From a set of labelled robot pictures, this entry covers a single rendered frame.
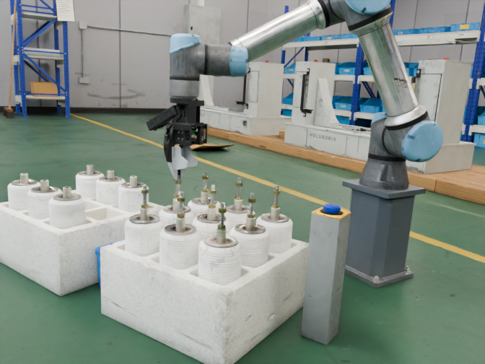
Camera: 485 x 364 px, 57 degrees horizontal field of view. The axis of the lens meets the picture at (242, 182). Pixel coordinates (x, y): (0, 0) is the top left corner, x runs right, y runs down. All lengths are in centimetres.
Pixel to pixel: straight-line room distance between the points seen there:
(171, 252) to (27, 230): 52
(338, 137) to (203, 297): 275
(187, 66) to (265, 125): 350
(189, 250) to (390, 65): 70
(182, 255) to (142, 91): 684
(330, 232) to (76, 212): 70
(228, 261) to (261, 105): 365
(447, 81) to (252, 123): 201
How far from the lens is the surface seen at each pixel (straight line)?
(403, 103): 129
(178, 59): 114
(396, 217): 147
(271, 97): 462
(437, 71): 317
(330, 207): 104
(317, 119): 400
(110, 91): 763
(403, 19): 1143
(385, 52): 126
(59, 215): 134
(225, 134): 476
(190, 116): 114
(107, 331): 117
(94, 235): 136
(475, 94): 595
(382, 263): 149
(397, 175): 145
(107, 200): 156
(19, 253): 151
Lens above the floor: 60
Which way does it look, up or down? 12 degrees down
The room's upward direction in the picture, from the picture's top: 3 degrees clockwise
